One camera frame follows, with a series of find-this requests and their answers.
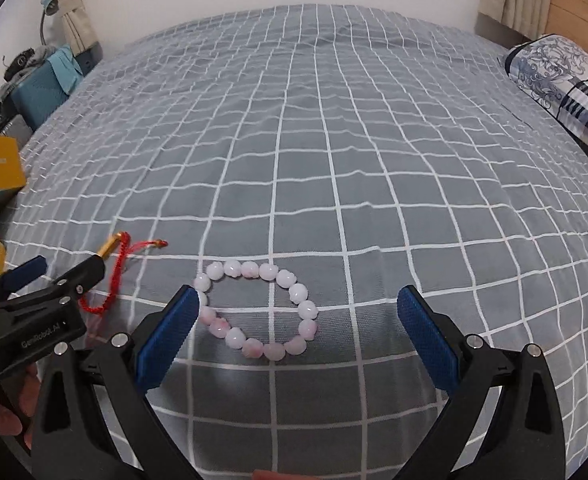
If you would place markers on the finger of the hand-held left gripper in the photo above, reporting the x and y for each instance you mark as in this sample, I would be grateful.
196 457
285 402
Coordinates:
81 280
24 272

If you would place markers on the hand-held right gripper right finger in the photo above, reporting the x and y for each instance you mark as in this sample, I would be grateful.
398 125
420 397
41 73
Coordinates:
426 340

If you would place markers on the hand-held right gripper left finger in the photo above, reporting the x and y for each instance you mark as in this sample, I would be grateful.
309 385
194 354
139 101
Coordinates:
169 340

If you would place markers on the person's left hand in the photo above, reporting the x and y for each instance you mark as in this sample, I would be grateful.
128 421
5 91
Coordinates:
9 410

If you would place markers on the blue suitcase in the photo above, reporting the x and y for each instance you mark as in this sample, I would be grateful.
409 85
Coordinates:
44 95

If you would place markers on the teal cloth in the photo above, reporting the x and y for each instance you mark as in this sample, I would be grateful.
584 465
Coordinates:
66 70

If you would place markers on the grey grid bedsheet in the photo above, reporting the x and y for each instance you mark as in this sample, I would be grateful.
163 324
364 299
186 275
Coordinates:
324 160

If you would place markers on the black headset pile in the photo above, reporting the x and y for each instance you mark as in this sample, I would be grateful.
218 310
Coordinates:
21 60

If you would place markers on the blue desk lamp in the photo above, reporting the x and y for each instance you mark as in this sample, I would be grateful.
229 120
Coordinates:
49 5

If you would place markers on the blue floral plaid pillow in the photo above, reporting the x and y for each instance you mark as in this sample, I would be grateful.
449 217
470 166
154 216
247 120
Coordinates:
549 65

